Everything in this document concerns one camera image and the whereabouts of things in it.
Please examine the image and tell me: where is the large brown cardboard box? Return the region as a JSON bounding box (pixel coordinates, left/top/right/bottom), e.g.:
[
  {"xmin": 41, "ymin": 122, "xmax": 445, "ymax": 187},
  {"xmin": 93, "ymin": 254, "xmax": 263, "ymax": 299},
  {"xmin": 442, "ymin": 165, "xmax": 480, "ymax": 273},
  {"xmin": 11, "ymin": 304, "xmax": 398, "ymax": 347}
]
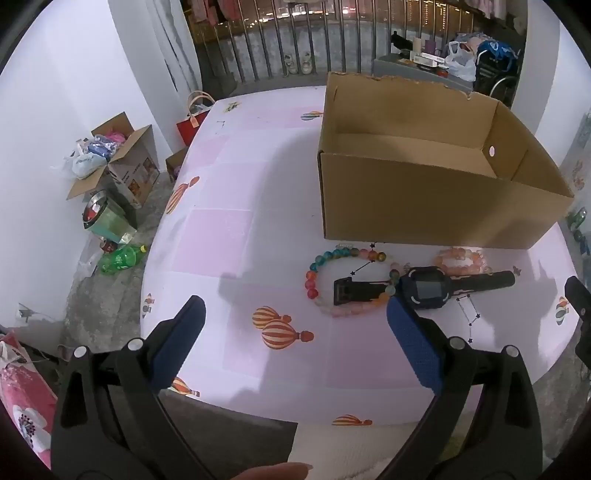
[{"xmin": 317, "ymin": 71, "xmax": 575, "ymax": 251}]

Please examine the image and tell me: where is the pink floral blanket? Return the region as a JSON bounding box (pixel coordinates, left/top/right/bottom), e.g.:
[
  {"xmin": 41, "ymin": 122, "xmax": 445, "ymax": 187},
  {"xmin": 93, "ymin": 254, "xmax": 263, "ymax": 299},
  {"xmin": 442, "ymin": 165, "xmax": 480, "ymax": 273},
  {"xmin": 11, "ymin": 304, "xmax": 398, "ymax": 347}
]
[{"xmin": 0, "ymin": 332, "xmax": 58, "ymax": 469}]

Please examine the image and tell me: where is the metal balcony railing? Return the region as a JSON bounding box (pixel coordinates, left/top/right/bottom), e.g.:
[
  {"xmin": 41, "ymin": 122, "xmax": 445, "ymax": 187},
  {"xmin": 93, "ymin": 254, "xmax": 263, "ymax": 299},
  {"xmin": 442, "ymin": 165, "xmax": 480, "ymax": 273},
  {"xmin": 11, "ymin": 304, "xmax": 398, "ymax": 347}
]
[{"xmin": 185, "ymin": 0, "xmax": 527, "ymax": 86}]

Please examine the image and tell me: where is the small brown cardboard box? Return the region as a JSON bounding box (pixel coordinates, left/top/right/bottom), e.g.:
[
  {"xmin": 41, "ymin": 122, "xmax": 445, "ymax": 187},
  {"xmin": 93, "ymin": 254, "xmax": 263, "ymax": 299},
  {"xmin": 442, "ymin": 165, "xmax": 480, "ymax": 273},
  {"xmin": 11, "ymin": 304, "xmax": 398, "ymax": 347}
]
[{"xmin": 165, "ymin": 147, "xmax": 190, "ymax": 183}]

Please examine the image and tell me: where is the pile of colourful clothes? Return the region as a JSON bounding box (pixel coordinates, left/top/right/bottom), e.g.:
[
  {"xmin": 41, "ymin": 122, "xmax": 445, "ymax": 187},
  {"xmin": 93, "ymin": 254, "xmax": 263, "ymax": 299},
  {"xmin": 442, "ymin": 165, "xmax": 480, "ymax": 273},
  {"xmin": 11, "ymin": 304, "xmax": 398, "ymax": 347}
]
[{"xmin": 91, "ymin": 130, "xmax": 129, "ymax": 161}]

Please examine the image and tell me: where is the red gift bag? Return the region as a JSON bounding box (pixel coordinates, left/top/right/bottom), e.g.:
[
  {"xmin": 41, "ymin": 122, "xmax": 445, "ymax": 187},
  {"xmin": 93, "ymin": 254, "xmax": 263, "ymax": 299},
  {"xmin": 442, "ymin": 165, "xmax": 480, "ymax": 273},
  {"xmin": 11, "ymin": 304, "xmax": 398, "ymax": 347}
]
[{"xmin": 175, "ymin": 91, "xmax": 217, "ymax": 147}]

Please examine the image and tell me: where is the steel pot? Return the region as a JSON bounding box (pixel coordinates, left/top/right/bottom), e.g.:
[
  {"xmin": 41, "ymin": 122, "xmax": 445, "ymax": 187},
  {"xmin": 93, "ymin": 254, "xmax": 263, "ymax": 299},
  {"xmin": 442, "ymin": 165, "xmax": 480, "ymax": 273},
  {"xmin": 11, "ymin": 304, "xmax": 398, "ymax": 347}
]
[{"xmin": 82, "ymin": 189, "xmax": 110, "ymax": 230}]

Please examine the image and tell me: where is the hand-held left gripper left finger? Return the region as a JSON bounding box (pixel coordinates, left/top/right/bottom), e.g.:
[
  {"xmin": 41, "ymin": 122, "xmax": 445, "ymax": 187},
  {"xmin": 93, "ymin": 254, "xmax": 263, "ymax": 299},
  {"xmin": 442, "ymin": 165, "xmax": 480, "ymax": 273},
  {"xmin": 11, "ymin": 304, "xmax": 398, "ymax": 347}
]
[{"xmin": 50, "ymin": 294, "xmax": 218, "ymax": 480}]

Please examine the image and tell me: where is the pink bead bracelet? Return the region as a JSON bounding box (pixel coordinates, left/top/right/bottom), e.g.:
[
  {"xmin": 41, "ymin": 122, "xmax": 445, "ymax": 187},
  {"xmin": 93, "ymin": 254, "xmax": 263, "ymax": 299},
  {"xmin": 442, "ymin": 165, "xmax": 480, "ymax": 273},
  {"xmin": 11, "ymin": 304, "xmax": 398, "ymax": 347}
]
[{"xmin": 434, "ymin": 247, "xmax": 492, "ymax": 278}]

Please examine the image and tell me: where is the white plastic bag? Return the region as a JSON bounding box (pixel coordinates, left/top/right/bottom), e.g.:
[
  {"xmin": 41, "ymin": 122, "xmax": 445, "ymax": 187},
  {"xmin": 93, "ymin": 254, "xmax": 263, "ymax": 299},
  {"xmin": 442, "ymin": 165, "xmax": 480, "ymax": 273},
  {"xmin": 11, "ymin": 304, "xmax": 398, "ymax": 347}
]
[
  {"xmin": 65, "ymin": 138, "xmax": 109, "ymax": 180},
  {"xmin": 444, "ymin": 41, "xmax": 476, "ymax": 83}
]

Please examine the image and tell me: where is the blue bag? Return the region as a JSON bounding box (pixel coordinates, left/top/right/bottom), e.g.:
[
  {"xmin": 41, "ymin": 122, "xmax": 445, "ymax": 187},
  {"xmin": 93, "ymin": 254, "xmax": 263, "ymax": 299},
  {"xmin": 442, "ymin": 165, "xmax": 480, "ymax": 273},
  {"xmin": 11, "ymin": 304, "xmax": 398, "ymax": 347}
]
[{"xmin": 478, "ymin": 41, "xmax": 514, "ymax": 61}]

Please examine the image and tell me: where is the open printed cardboard box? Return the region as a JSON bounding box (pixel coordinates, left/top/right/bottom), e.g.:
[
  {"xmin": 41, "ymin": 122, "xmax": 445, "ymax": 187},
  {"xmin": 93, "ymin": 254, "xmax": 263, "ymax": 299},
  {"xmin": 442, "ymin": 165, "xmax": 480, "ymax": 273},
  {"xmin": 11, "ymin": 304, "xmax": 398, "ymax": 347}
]
[{"xmin": 66, "ymin": 112, "xmax": 161, "ymax": 209}]

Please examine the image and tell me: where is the person's left hand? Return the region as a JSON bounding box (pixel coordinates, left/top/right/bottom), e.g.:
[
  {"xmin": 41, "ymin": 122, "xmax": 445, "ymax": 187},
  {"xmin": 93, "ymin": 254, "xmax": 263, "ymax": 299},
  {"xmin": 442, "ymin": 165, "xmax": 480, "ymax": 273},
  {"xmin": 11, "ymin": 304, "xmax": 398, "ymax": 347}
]
[{"xmin": 233, "ymin": 463, "xmax": 311, "ymax": 480}]

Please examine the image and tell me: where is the white curtain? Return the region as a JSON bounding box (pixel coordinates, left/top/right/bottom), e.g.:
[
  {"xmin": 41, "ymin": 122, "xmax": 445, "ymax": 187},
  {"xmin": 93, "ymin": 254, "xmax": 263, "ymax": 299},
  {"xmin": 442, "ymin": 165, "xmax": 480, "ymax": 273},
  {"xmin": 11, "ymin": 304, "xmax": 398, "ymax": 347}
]
[{"xmin": 143, "ymin": 0, "xmax": 204, "ymax": 93}]

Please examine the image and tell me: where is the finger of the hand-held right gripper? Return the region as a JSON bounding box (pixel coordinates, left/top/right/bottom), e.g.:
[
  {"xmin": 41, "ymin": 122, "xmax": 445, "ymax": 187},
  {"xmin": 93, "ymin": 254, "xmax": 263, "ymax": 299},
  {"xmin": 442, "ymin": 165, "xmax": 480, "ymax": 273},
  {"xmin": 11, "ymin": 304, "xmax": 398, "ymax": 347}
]
[{"xmin": 564, "ymin": 275, "xmax": 591, "ymax": 370}]

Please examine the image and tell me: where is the blue floral wall cloth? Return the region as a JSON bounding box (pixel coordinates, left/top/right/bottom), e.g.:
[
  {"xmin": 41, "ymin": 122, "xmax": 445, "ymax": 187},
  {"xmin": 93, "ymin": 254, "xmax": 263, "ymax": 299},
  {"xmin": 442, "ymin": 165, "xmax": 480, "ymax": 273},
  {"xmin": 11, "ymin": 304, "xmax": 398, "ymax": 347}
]
[{"xmin": 561, "ymin": 108, "xmax": 591, "ymax": 195}]

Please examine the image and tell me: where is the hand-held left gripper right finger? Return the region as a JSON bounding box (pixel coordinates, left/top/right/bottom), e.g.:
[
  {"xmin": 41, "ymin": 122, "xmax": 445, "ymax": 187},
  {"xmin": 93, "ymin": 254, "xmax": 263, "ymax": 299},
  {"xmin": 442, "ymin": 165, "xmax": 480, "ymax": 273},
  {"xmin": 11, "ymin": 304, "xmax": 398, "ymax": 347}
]
[{"xmin": 374, "ymin": 295, "xmax": 543, "ymax": 480}]

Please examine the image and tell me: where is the multicoloured bead bracelet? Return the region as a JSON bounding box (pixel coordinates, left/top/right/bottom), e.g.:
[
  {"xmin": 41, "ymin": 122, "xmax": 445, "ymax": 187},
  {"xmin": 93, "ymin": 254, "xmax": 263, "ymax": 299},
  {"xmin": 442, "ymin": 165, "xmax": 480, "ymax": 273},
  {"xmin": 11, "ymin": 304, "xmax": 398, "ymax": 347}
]
[{"xmin": 305, "ymin": 247, "xmax": 402, "ymax": 318}]

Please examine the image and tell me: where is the wheelchair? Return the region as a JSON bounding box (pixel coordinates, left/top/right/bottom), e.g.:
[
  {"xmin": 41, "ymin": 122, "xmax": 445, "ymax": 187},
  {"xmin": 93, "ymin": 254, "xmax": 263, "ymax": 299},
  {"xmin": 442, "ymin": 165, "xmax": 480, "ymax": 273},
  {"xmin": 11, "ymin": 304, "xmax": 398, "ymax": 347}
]
[{"xmin": 475, "ymin": 46, "xmax": 520, "ymax": 108}]

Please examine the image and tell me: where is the grey cabinet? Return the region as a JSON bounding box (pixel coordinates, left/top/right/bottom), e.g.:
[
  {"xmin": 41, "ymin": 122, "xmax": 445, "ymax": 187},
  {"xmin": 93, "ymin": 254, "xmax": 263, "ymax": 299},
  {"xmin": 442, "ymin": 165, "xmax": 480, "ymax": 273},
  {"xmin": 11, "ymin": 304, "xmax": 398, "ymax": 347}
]
[{"xmin": 373, "ymin": 54, "xmax": 476, "ymax": 95}]

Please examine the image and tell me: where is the pinkish red hanging coat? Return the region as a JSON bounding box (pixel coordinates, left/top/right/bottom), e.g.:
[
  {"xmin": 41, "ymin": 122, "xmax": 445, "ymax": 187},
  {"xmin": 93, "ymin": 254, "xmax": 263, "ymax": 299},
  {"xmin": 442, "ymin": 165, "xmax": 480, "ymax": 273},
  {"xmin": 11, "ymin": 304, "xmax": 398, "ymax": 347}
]
[{"xmin": 189, "ymin": 0, "xmax": 241, "ymax": 25}]

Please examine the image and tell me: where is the pink hanging jacket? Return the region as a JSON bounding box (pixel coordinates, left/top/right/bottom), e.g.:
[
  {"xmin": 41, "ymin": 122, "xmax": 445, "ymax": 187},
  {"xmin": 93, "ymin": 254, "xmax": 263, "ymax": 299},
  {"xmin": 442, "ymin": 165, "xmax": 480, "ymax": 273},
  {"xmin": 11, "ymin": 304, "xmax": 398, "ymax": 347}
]
[{"xmin": 464, "ymin": 0, "xmax": 527, "ymax": 20}]

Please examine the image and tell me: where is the black smartwatch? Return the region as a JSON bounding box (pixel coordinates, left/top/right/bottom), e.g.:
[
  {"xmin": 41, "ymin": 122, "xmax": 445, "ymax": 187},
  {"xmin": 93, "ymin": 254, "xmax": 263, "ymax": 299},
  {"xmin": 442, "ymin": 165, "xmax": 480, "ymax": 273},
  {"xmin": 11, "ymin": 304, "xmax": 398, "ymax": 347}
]
[{"xmin": 333, "ymin": 265, "xmax": 515, "ymax": 310}]

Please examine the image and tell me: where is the green plastic bottle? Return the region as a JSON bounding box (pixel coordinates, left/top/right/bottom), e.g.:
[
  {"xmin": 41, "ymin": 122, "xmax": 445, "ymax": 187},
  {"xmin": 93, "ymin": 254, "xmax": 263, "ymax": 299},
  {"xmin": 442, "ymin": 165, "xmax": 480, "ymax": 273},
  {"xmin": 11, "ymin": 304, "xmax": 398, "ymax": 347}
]
[{"xmin": 99, "ymin": 244, "xmax": 148, "ymax": 276}]

